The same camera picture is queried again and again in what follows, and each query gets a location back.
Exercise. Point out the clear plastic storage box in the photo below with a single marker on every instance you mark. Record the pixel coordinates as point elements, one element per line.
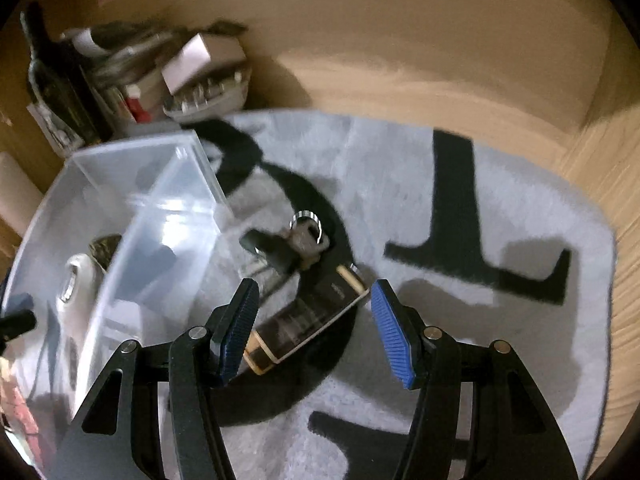
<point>150,185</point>

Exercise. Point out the grey mat with black letters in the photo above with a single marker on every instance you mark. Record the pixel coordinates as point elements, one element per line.
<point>400,185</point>

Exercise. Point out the black and gold box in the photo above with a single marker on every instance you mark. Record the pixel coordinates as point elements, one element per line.
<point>305,317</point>

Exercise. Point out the white card box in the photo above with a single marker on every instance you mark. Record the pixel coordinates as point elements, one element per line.
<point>200,60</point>

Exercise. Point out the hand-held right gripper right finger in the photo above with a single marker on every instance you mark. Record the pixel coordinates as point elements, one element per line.
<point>395,337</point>

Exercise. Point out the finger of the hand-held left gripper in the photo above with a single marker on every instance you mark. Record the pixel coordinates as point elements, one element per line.
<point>17,323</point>

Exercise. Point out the white bowl of trinkets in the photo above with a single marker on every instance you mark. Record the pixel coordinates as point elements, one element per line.
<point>210,102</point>

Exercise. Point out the small red box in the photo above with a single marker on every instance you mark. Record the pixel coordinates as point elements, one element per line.
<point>137,107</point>

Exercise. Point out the white handheld device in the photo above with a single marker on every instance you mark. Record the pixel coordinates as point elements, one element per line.
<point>75,285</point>

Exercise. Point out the dark wine bottle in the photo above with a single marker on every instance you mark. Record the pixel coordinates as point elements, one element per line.
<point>50,85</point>

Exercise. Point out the stack of small books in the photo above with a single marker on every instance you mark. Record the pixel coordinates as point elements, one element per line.
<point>125,55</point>

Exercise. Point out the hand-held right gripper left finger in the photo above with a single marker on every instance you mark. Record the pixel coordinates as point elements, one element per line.
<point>240,332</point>

